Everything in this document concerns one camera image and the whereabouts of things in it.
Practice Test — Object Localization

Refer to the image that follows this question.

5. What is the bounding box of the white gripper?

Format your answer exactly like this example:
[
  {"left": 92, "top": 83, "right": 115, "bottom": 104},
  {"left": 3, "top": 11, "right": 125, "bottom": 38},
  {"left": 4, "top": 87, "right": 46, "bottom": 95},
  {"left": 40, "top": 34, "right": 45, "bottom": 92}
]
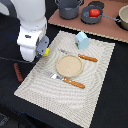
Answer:
[{"left": 17, "top": 27, "right": 49, "bottom": 62}]

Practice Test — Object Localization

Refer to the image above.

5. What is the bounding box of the yellow butter box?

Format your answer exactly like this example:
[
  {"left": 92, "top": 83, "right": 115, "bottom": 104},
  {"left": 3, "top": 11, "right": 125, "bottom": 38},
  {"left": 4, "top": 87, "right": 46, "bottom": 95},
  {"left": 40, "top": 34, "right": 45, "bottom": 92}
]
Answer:
[{"left": 43, "top": 48, "right": 49, "bottom": 56}]

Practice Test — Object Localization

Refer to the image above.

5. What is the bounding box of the light blue milk carton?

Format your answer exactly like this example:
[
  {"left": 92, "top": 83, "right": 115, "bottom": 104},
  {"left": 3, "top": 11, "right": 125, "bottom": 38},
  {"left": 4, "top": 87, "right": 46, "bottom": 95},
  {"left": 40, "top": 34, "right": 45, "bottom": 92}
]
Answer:
[{"left": 75, "top": 31, "right": 89, "bottom": 49}]

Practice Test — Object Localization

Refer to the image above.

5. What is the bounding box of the red tomato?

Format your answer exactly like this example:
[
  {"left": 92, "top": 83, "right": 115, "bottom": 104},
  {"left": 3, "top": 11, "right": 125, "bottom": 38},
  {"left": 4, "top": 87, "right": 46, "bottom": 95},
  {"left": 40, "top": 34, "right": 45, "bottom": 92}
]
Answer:
[{"left": 89, "top": 9, "right": 100, "bottom": 17}]

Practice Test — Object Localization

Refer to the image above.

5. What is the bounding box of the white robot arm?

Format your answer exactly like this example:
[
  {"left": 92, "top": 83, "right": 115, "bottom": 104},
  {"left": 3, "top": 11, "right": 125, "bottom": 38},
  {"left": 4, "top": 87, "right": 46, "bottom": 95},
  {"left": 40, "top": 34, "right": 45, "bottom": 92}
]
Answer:
[{"left": 0, "top": 0, "right": 49, "bottom": 62}]

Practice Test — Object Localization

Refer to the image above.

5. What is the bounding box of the brown sausage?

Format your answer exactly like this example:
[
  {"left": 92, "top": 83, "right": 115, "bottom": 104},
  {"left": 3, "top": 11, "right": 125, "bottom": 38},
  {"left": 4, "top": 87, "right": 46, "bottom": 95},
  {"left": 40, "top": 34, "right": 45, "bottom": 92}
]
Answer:
[{"left": 14, "top": 63, "right": 23, "bottom": 82}]

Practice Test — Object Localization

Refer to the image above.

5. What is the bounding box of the round tan plate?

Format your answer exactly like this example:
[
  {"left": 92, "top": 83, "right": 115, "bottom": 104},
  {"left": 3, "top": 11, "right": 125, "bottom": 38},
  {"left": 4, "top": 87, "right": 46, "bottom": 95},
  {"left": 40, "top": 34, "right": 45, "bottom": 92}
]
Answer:
[{"left": 56, "top": 55, "right": 83, "bottom": 78}]

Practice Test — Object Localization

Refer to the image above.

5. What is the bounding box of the grey cooking pot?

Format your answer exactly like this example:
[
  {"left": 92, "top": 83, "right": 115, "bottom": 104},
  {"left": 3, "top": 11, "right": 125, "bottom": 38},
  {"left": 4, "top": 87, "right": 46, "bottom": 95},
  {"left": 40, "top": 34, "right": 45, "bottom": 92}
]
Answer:
[{"left": 55, "top": 0, "right": 83, "bottom": 19}]

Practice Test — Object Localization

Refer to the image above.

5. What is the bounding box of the beige woven placemat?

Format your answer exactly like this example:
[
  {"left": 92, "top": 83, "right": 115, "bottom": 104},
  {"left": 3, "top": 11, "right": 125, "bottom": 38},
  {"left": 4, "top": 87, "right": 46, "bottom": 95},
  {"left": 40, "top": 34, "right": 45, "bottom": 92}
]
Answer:
[{"left": 14, "top": 31, "right": 115, "bottom": 128}]

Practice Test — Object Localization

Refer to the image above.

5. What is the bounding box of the tan wooden bowl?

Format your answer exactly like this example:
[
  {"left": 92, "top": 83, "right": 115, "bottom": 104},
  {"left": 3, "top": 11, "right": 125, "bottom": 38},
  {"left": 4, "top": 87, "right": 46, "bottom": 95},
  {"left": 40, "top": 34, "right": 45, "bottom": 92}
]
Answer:
[{"left": 119, "top": 5, "right": 128, "bottom": 30}]

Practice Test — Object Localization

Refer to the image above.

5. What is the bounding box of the knife with orange handle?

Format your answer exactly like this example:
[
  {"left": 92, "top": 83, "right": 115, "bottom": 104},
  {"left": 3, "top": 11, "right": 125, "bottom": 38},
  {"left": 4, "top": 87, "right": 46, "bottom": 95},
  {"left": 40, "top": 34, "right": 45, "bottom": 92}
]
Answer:
[{"left": 59, "top": 49, "right": 98, "bottom": 62}]

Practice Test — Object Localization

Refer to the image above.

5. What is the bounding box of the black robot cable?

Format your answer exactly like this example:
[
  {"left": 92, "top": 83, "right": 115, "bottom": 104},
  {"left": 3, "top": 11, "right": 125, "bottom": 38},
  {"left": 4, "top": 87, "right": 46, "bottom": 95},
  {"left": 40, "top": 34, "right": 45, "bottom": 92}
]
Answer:
[{"left": 0, "top": 55, "right": 29, "bottom": 64}]

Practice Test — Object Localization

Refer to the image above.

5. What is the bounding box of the fork with orange handle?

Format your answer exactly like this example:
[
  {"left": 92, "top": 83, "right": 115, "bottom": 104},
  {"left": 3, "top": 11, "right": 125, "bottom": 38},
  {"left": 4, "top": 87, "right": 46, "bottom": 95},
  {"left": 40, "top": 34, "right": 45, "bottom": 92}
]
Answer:
[{"left": 44, "top": 71, "right": 85, "bottom": 89}]

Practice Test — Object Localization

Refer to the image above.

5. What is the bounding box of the grey saucepan with handle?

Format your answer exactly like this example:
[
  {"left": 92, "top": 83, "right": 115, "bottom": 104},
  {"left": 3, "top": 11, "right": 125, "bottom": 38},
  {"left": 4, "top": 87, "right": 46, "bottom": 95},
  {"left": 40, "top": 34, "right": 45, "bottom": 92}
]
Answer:
[{"left": 81, "top": 1, "right": 120, "bottom": 24}]

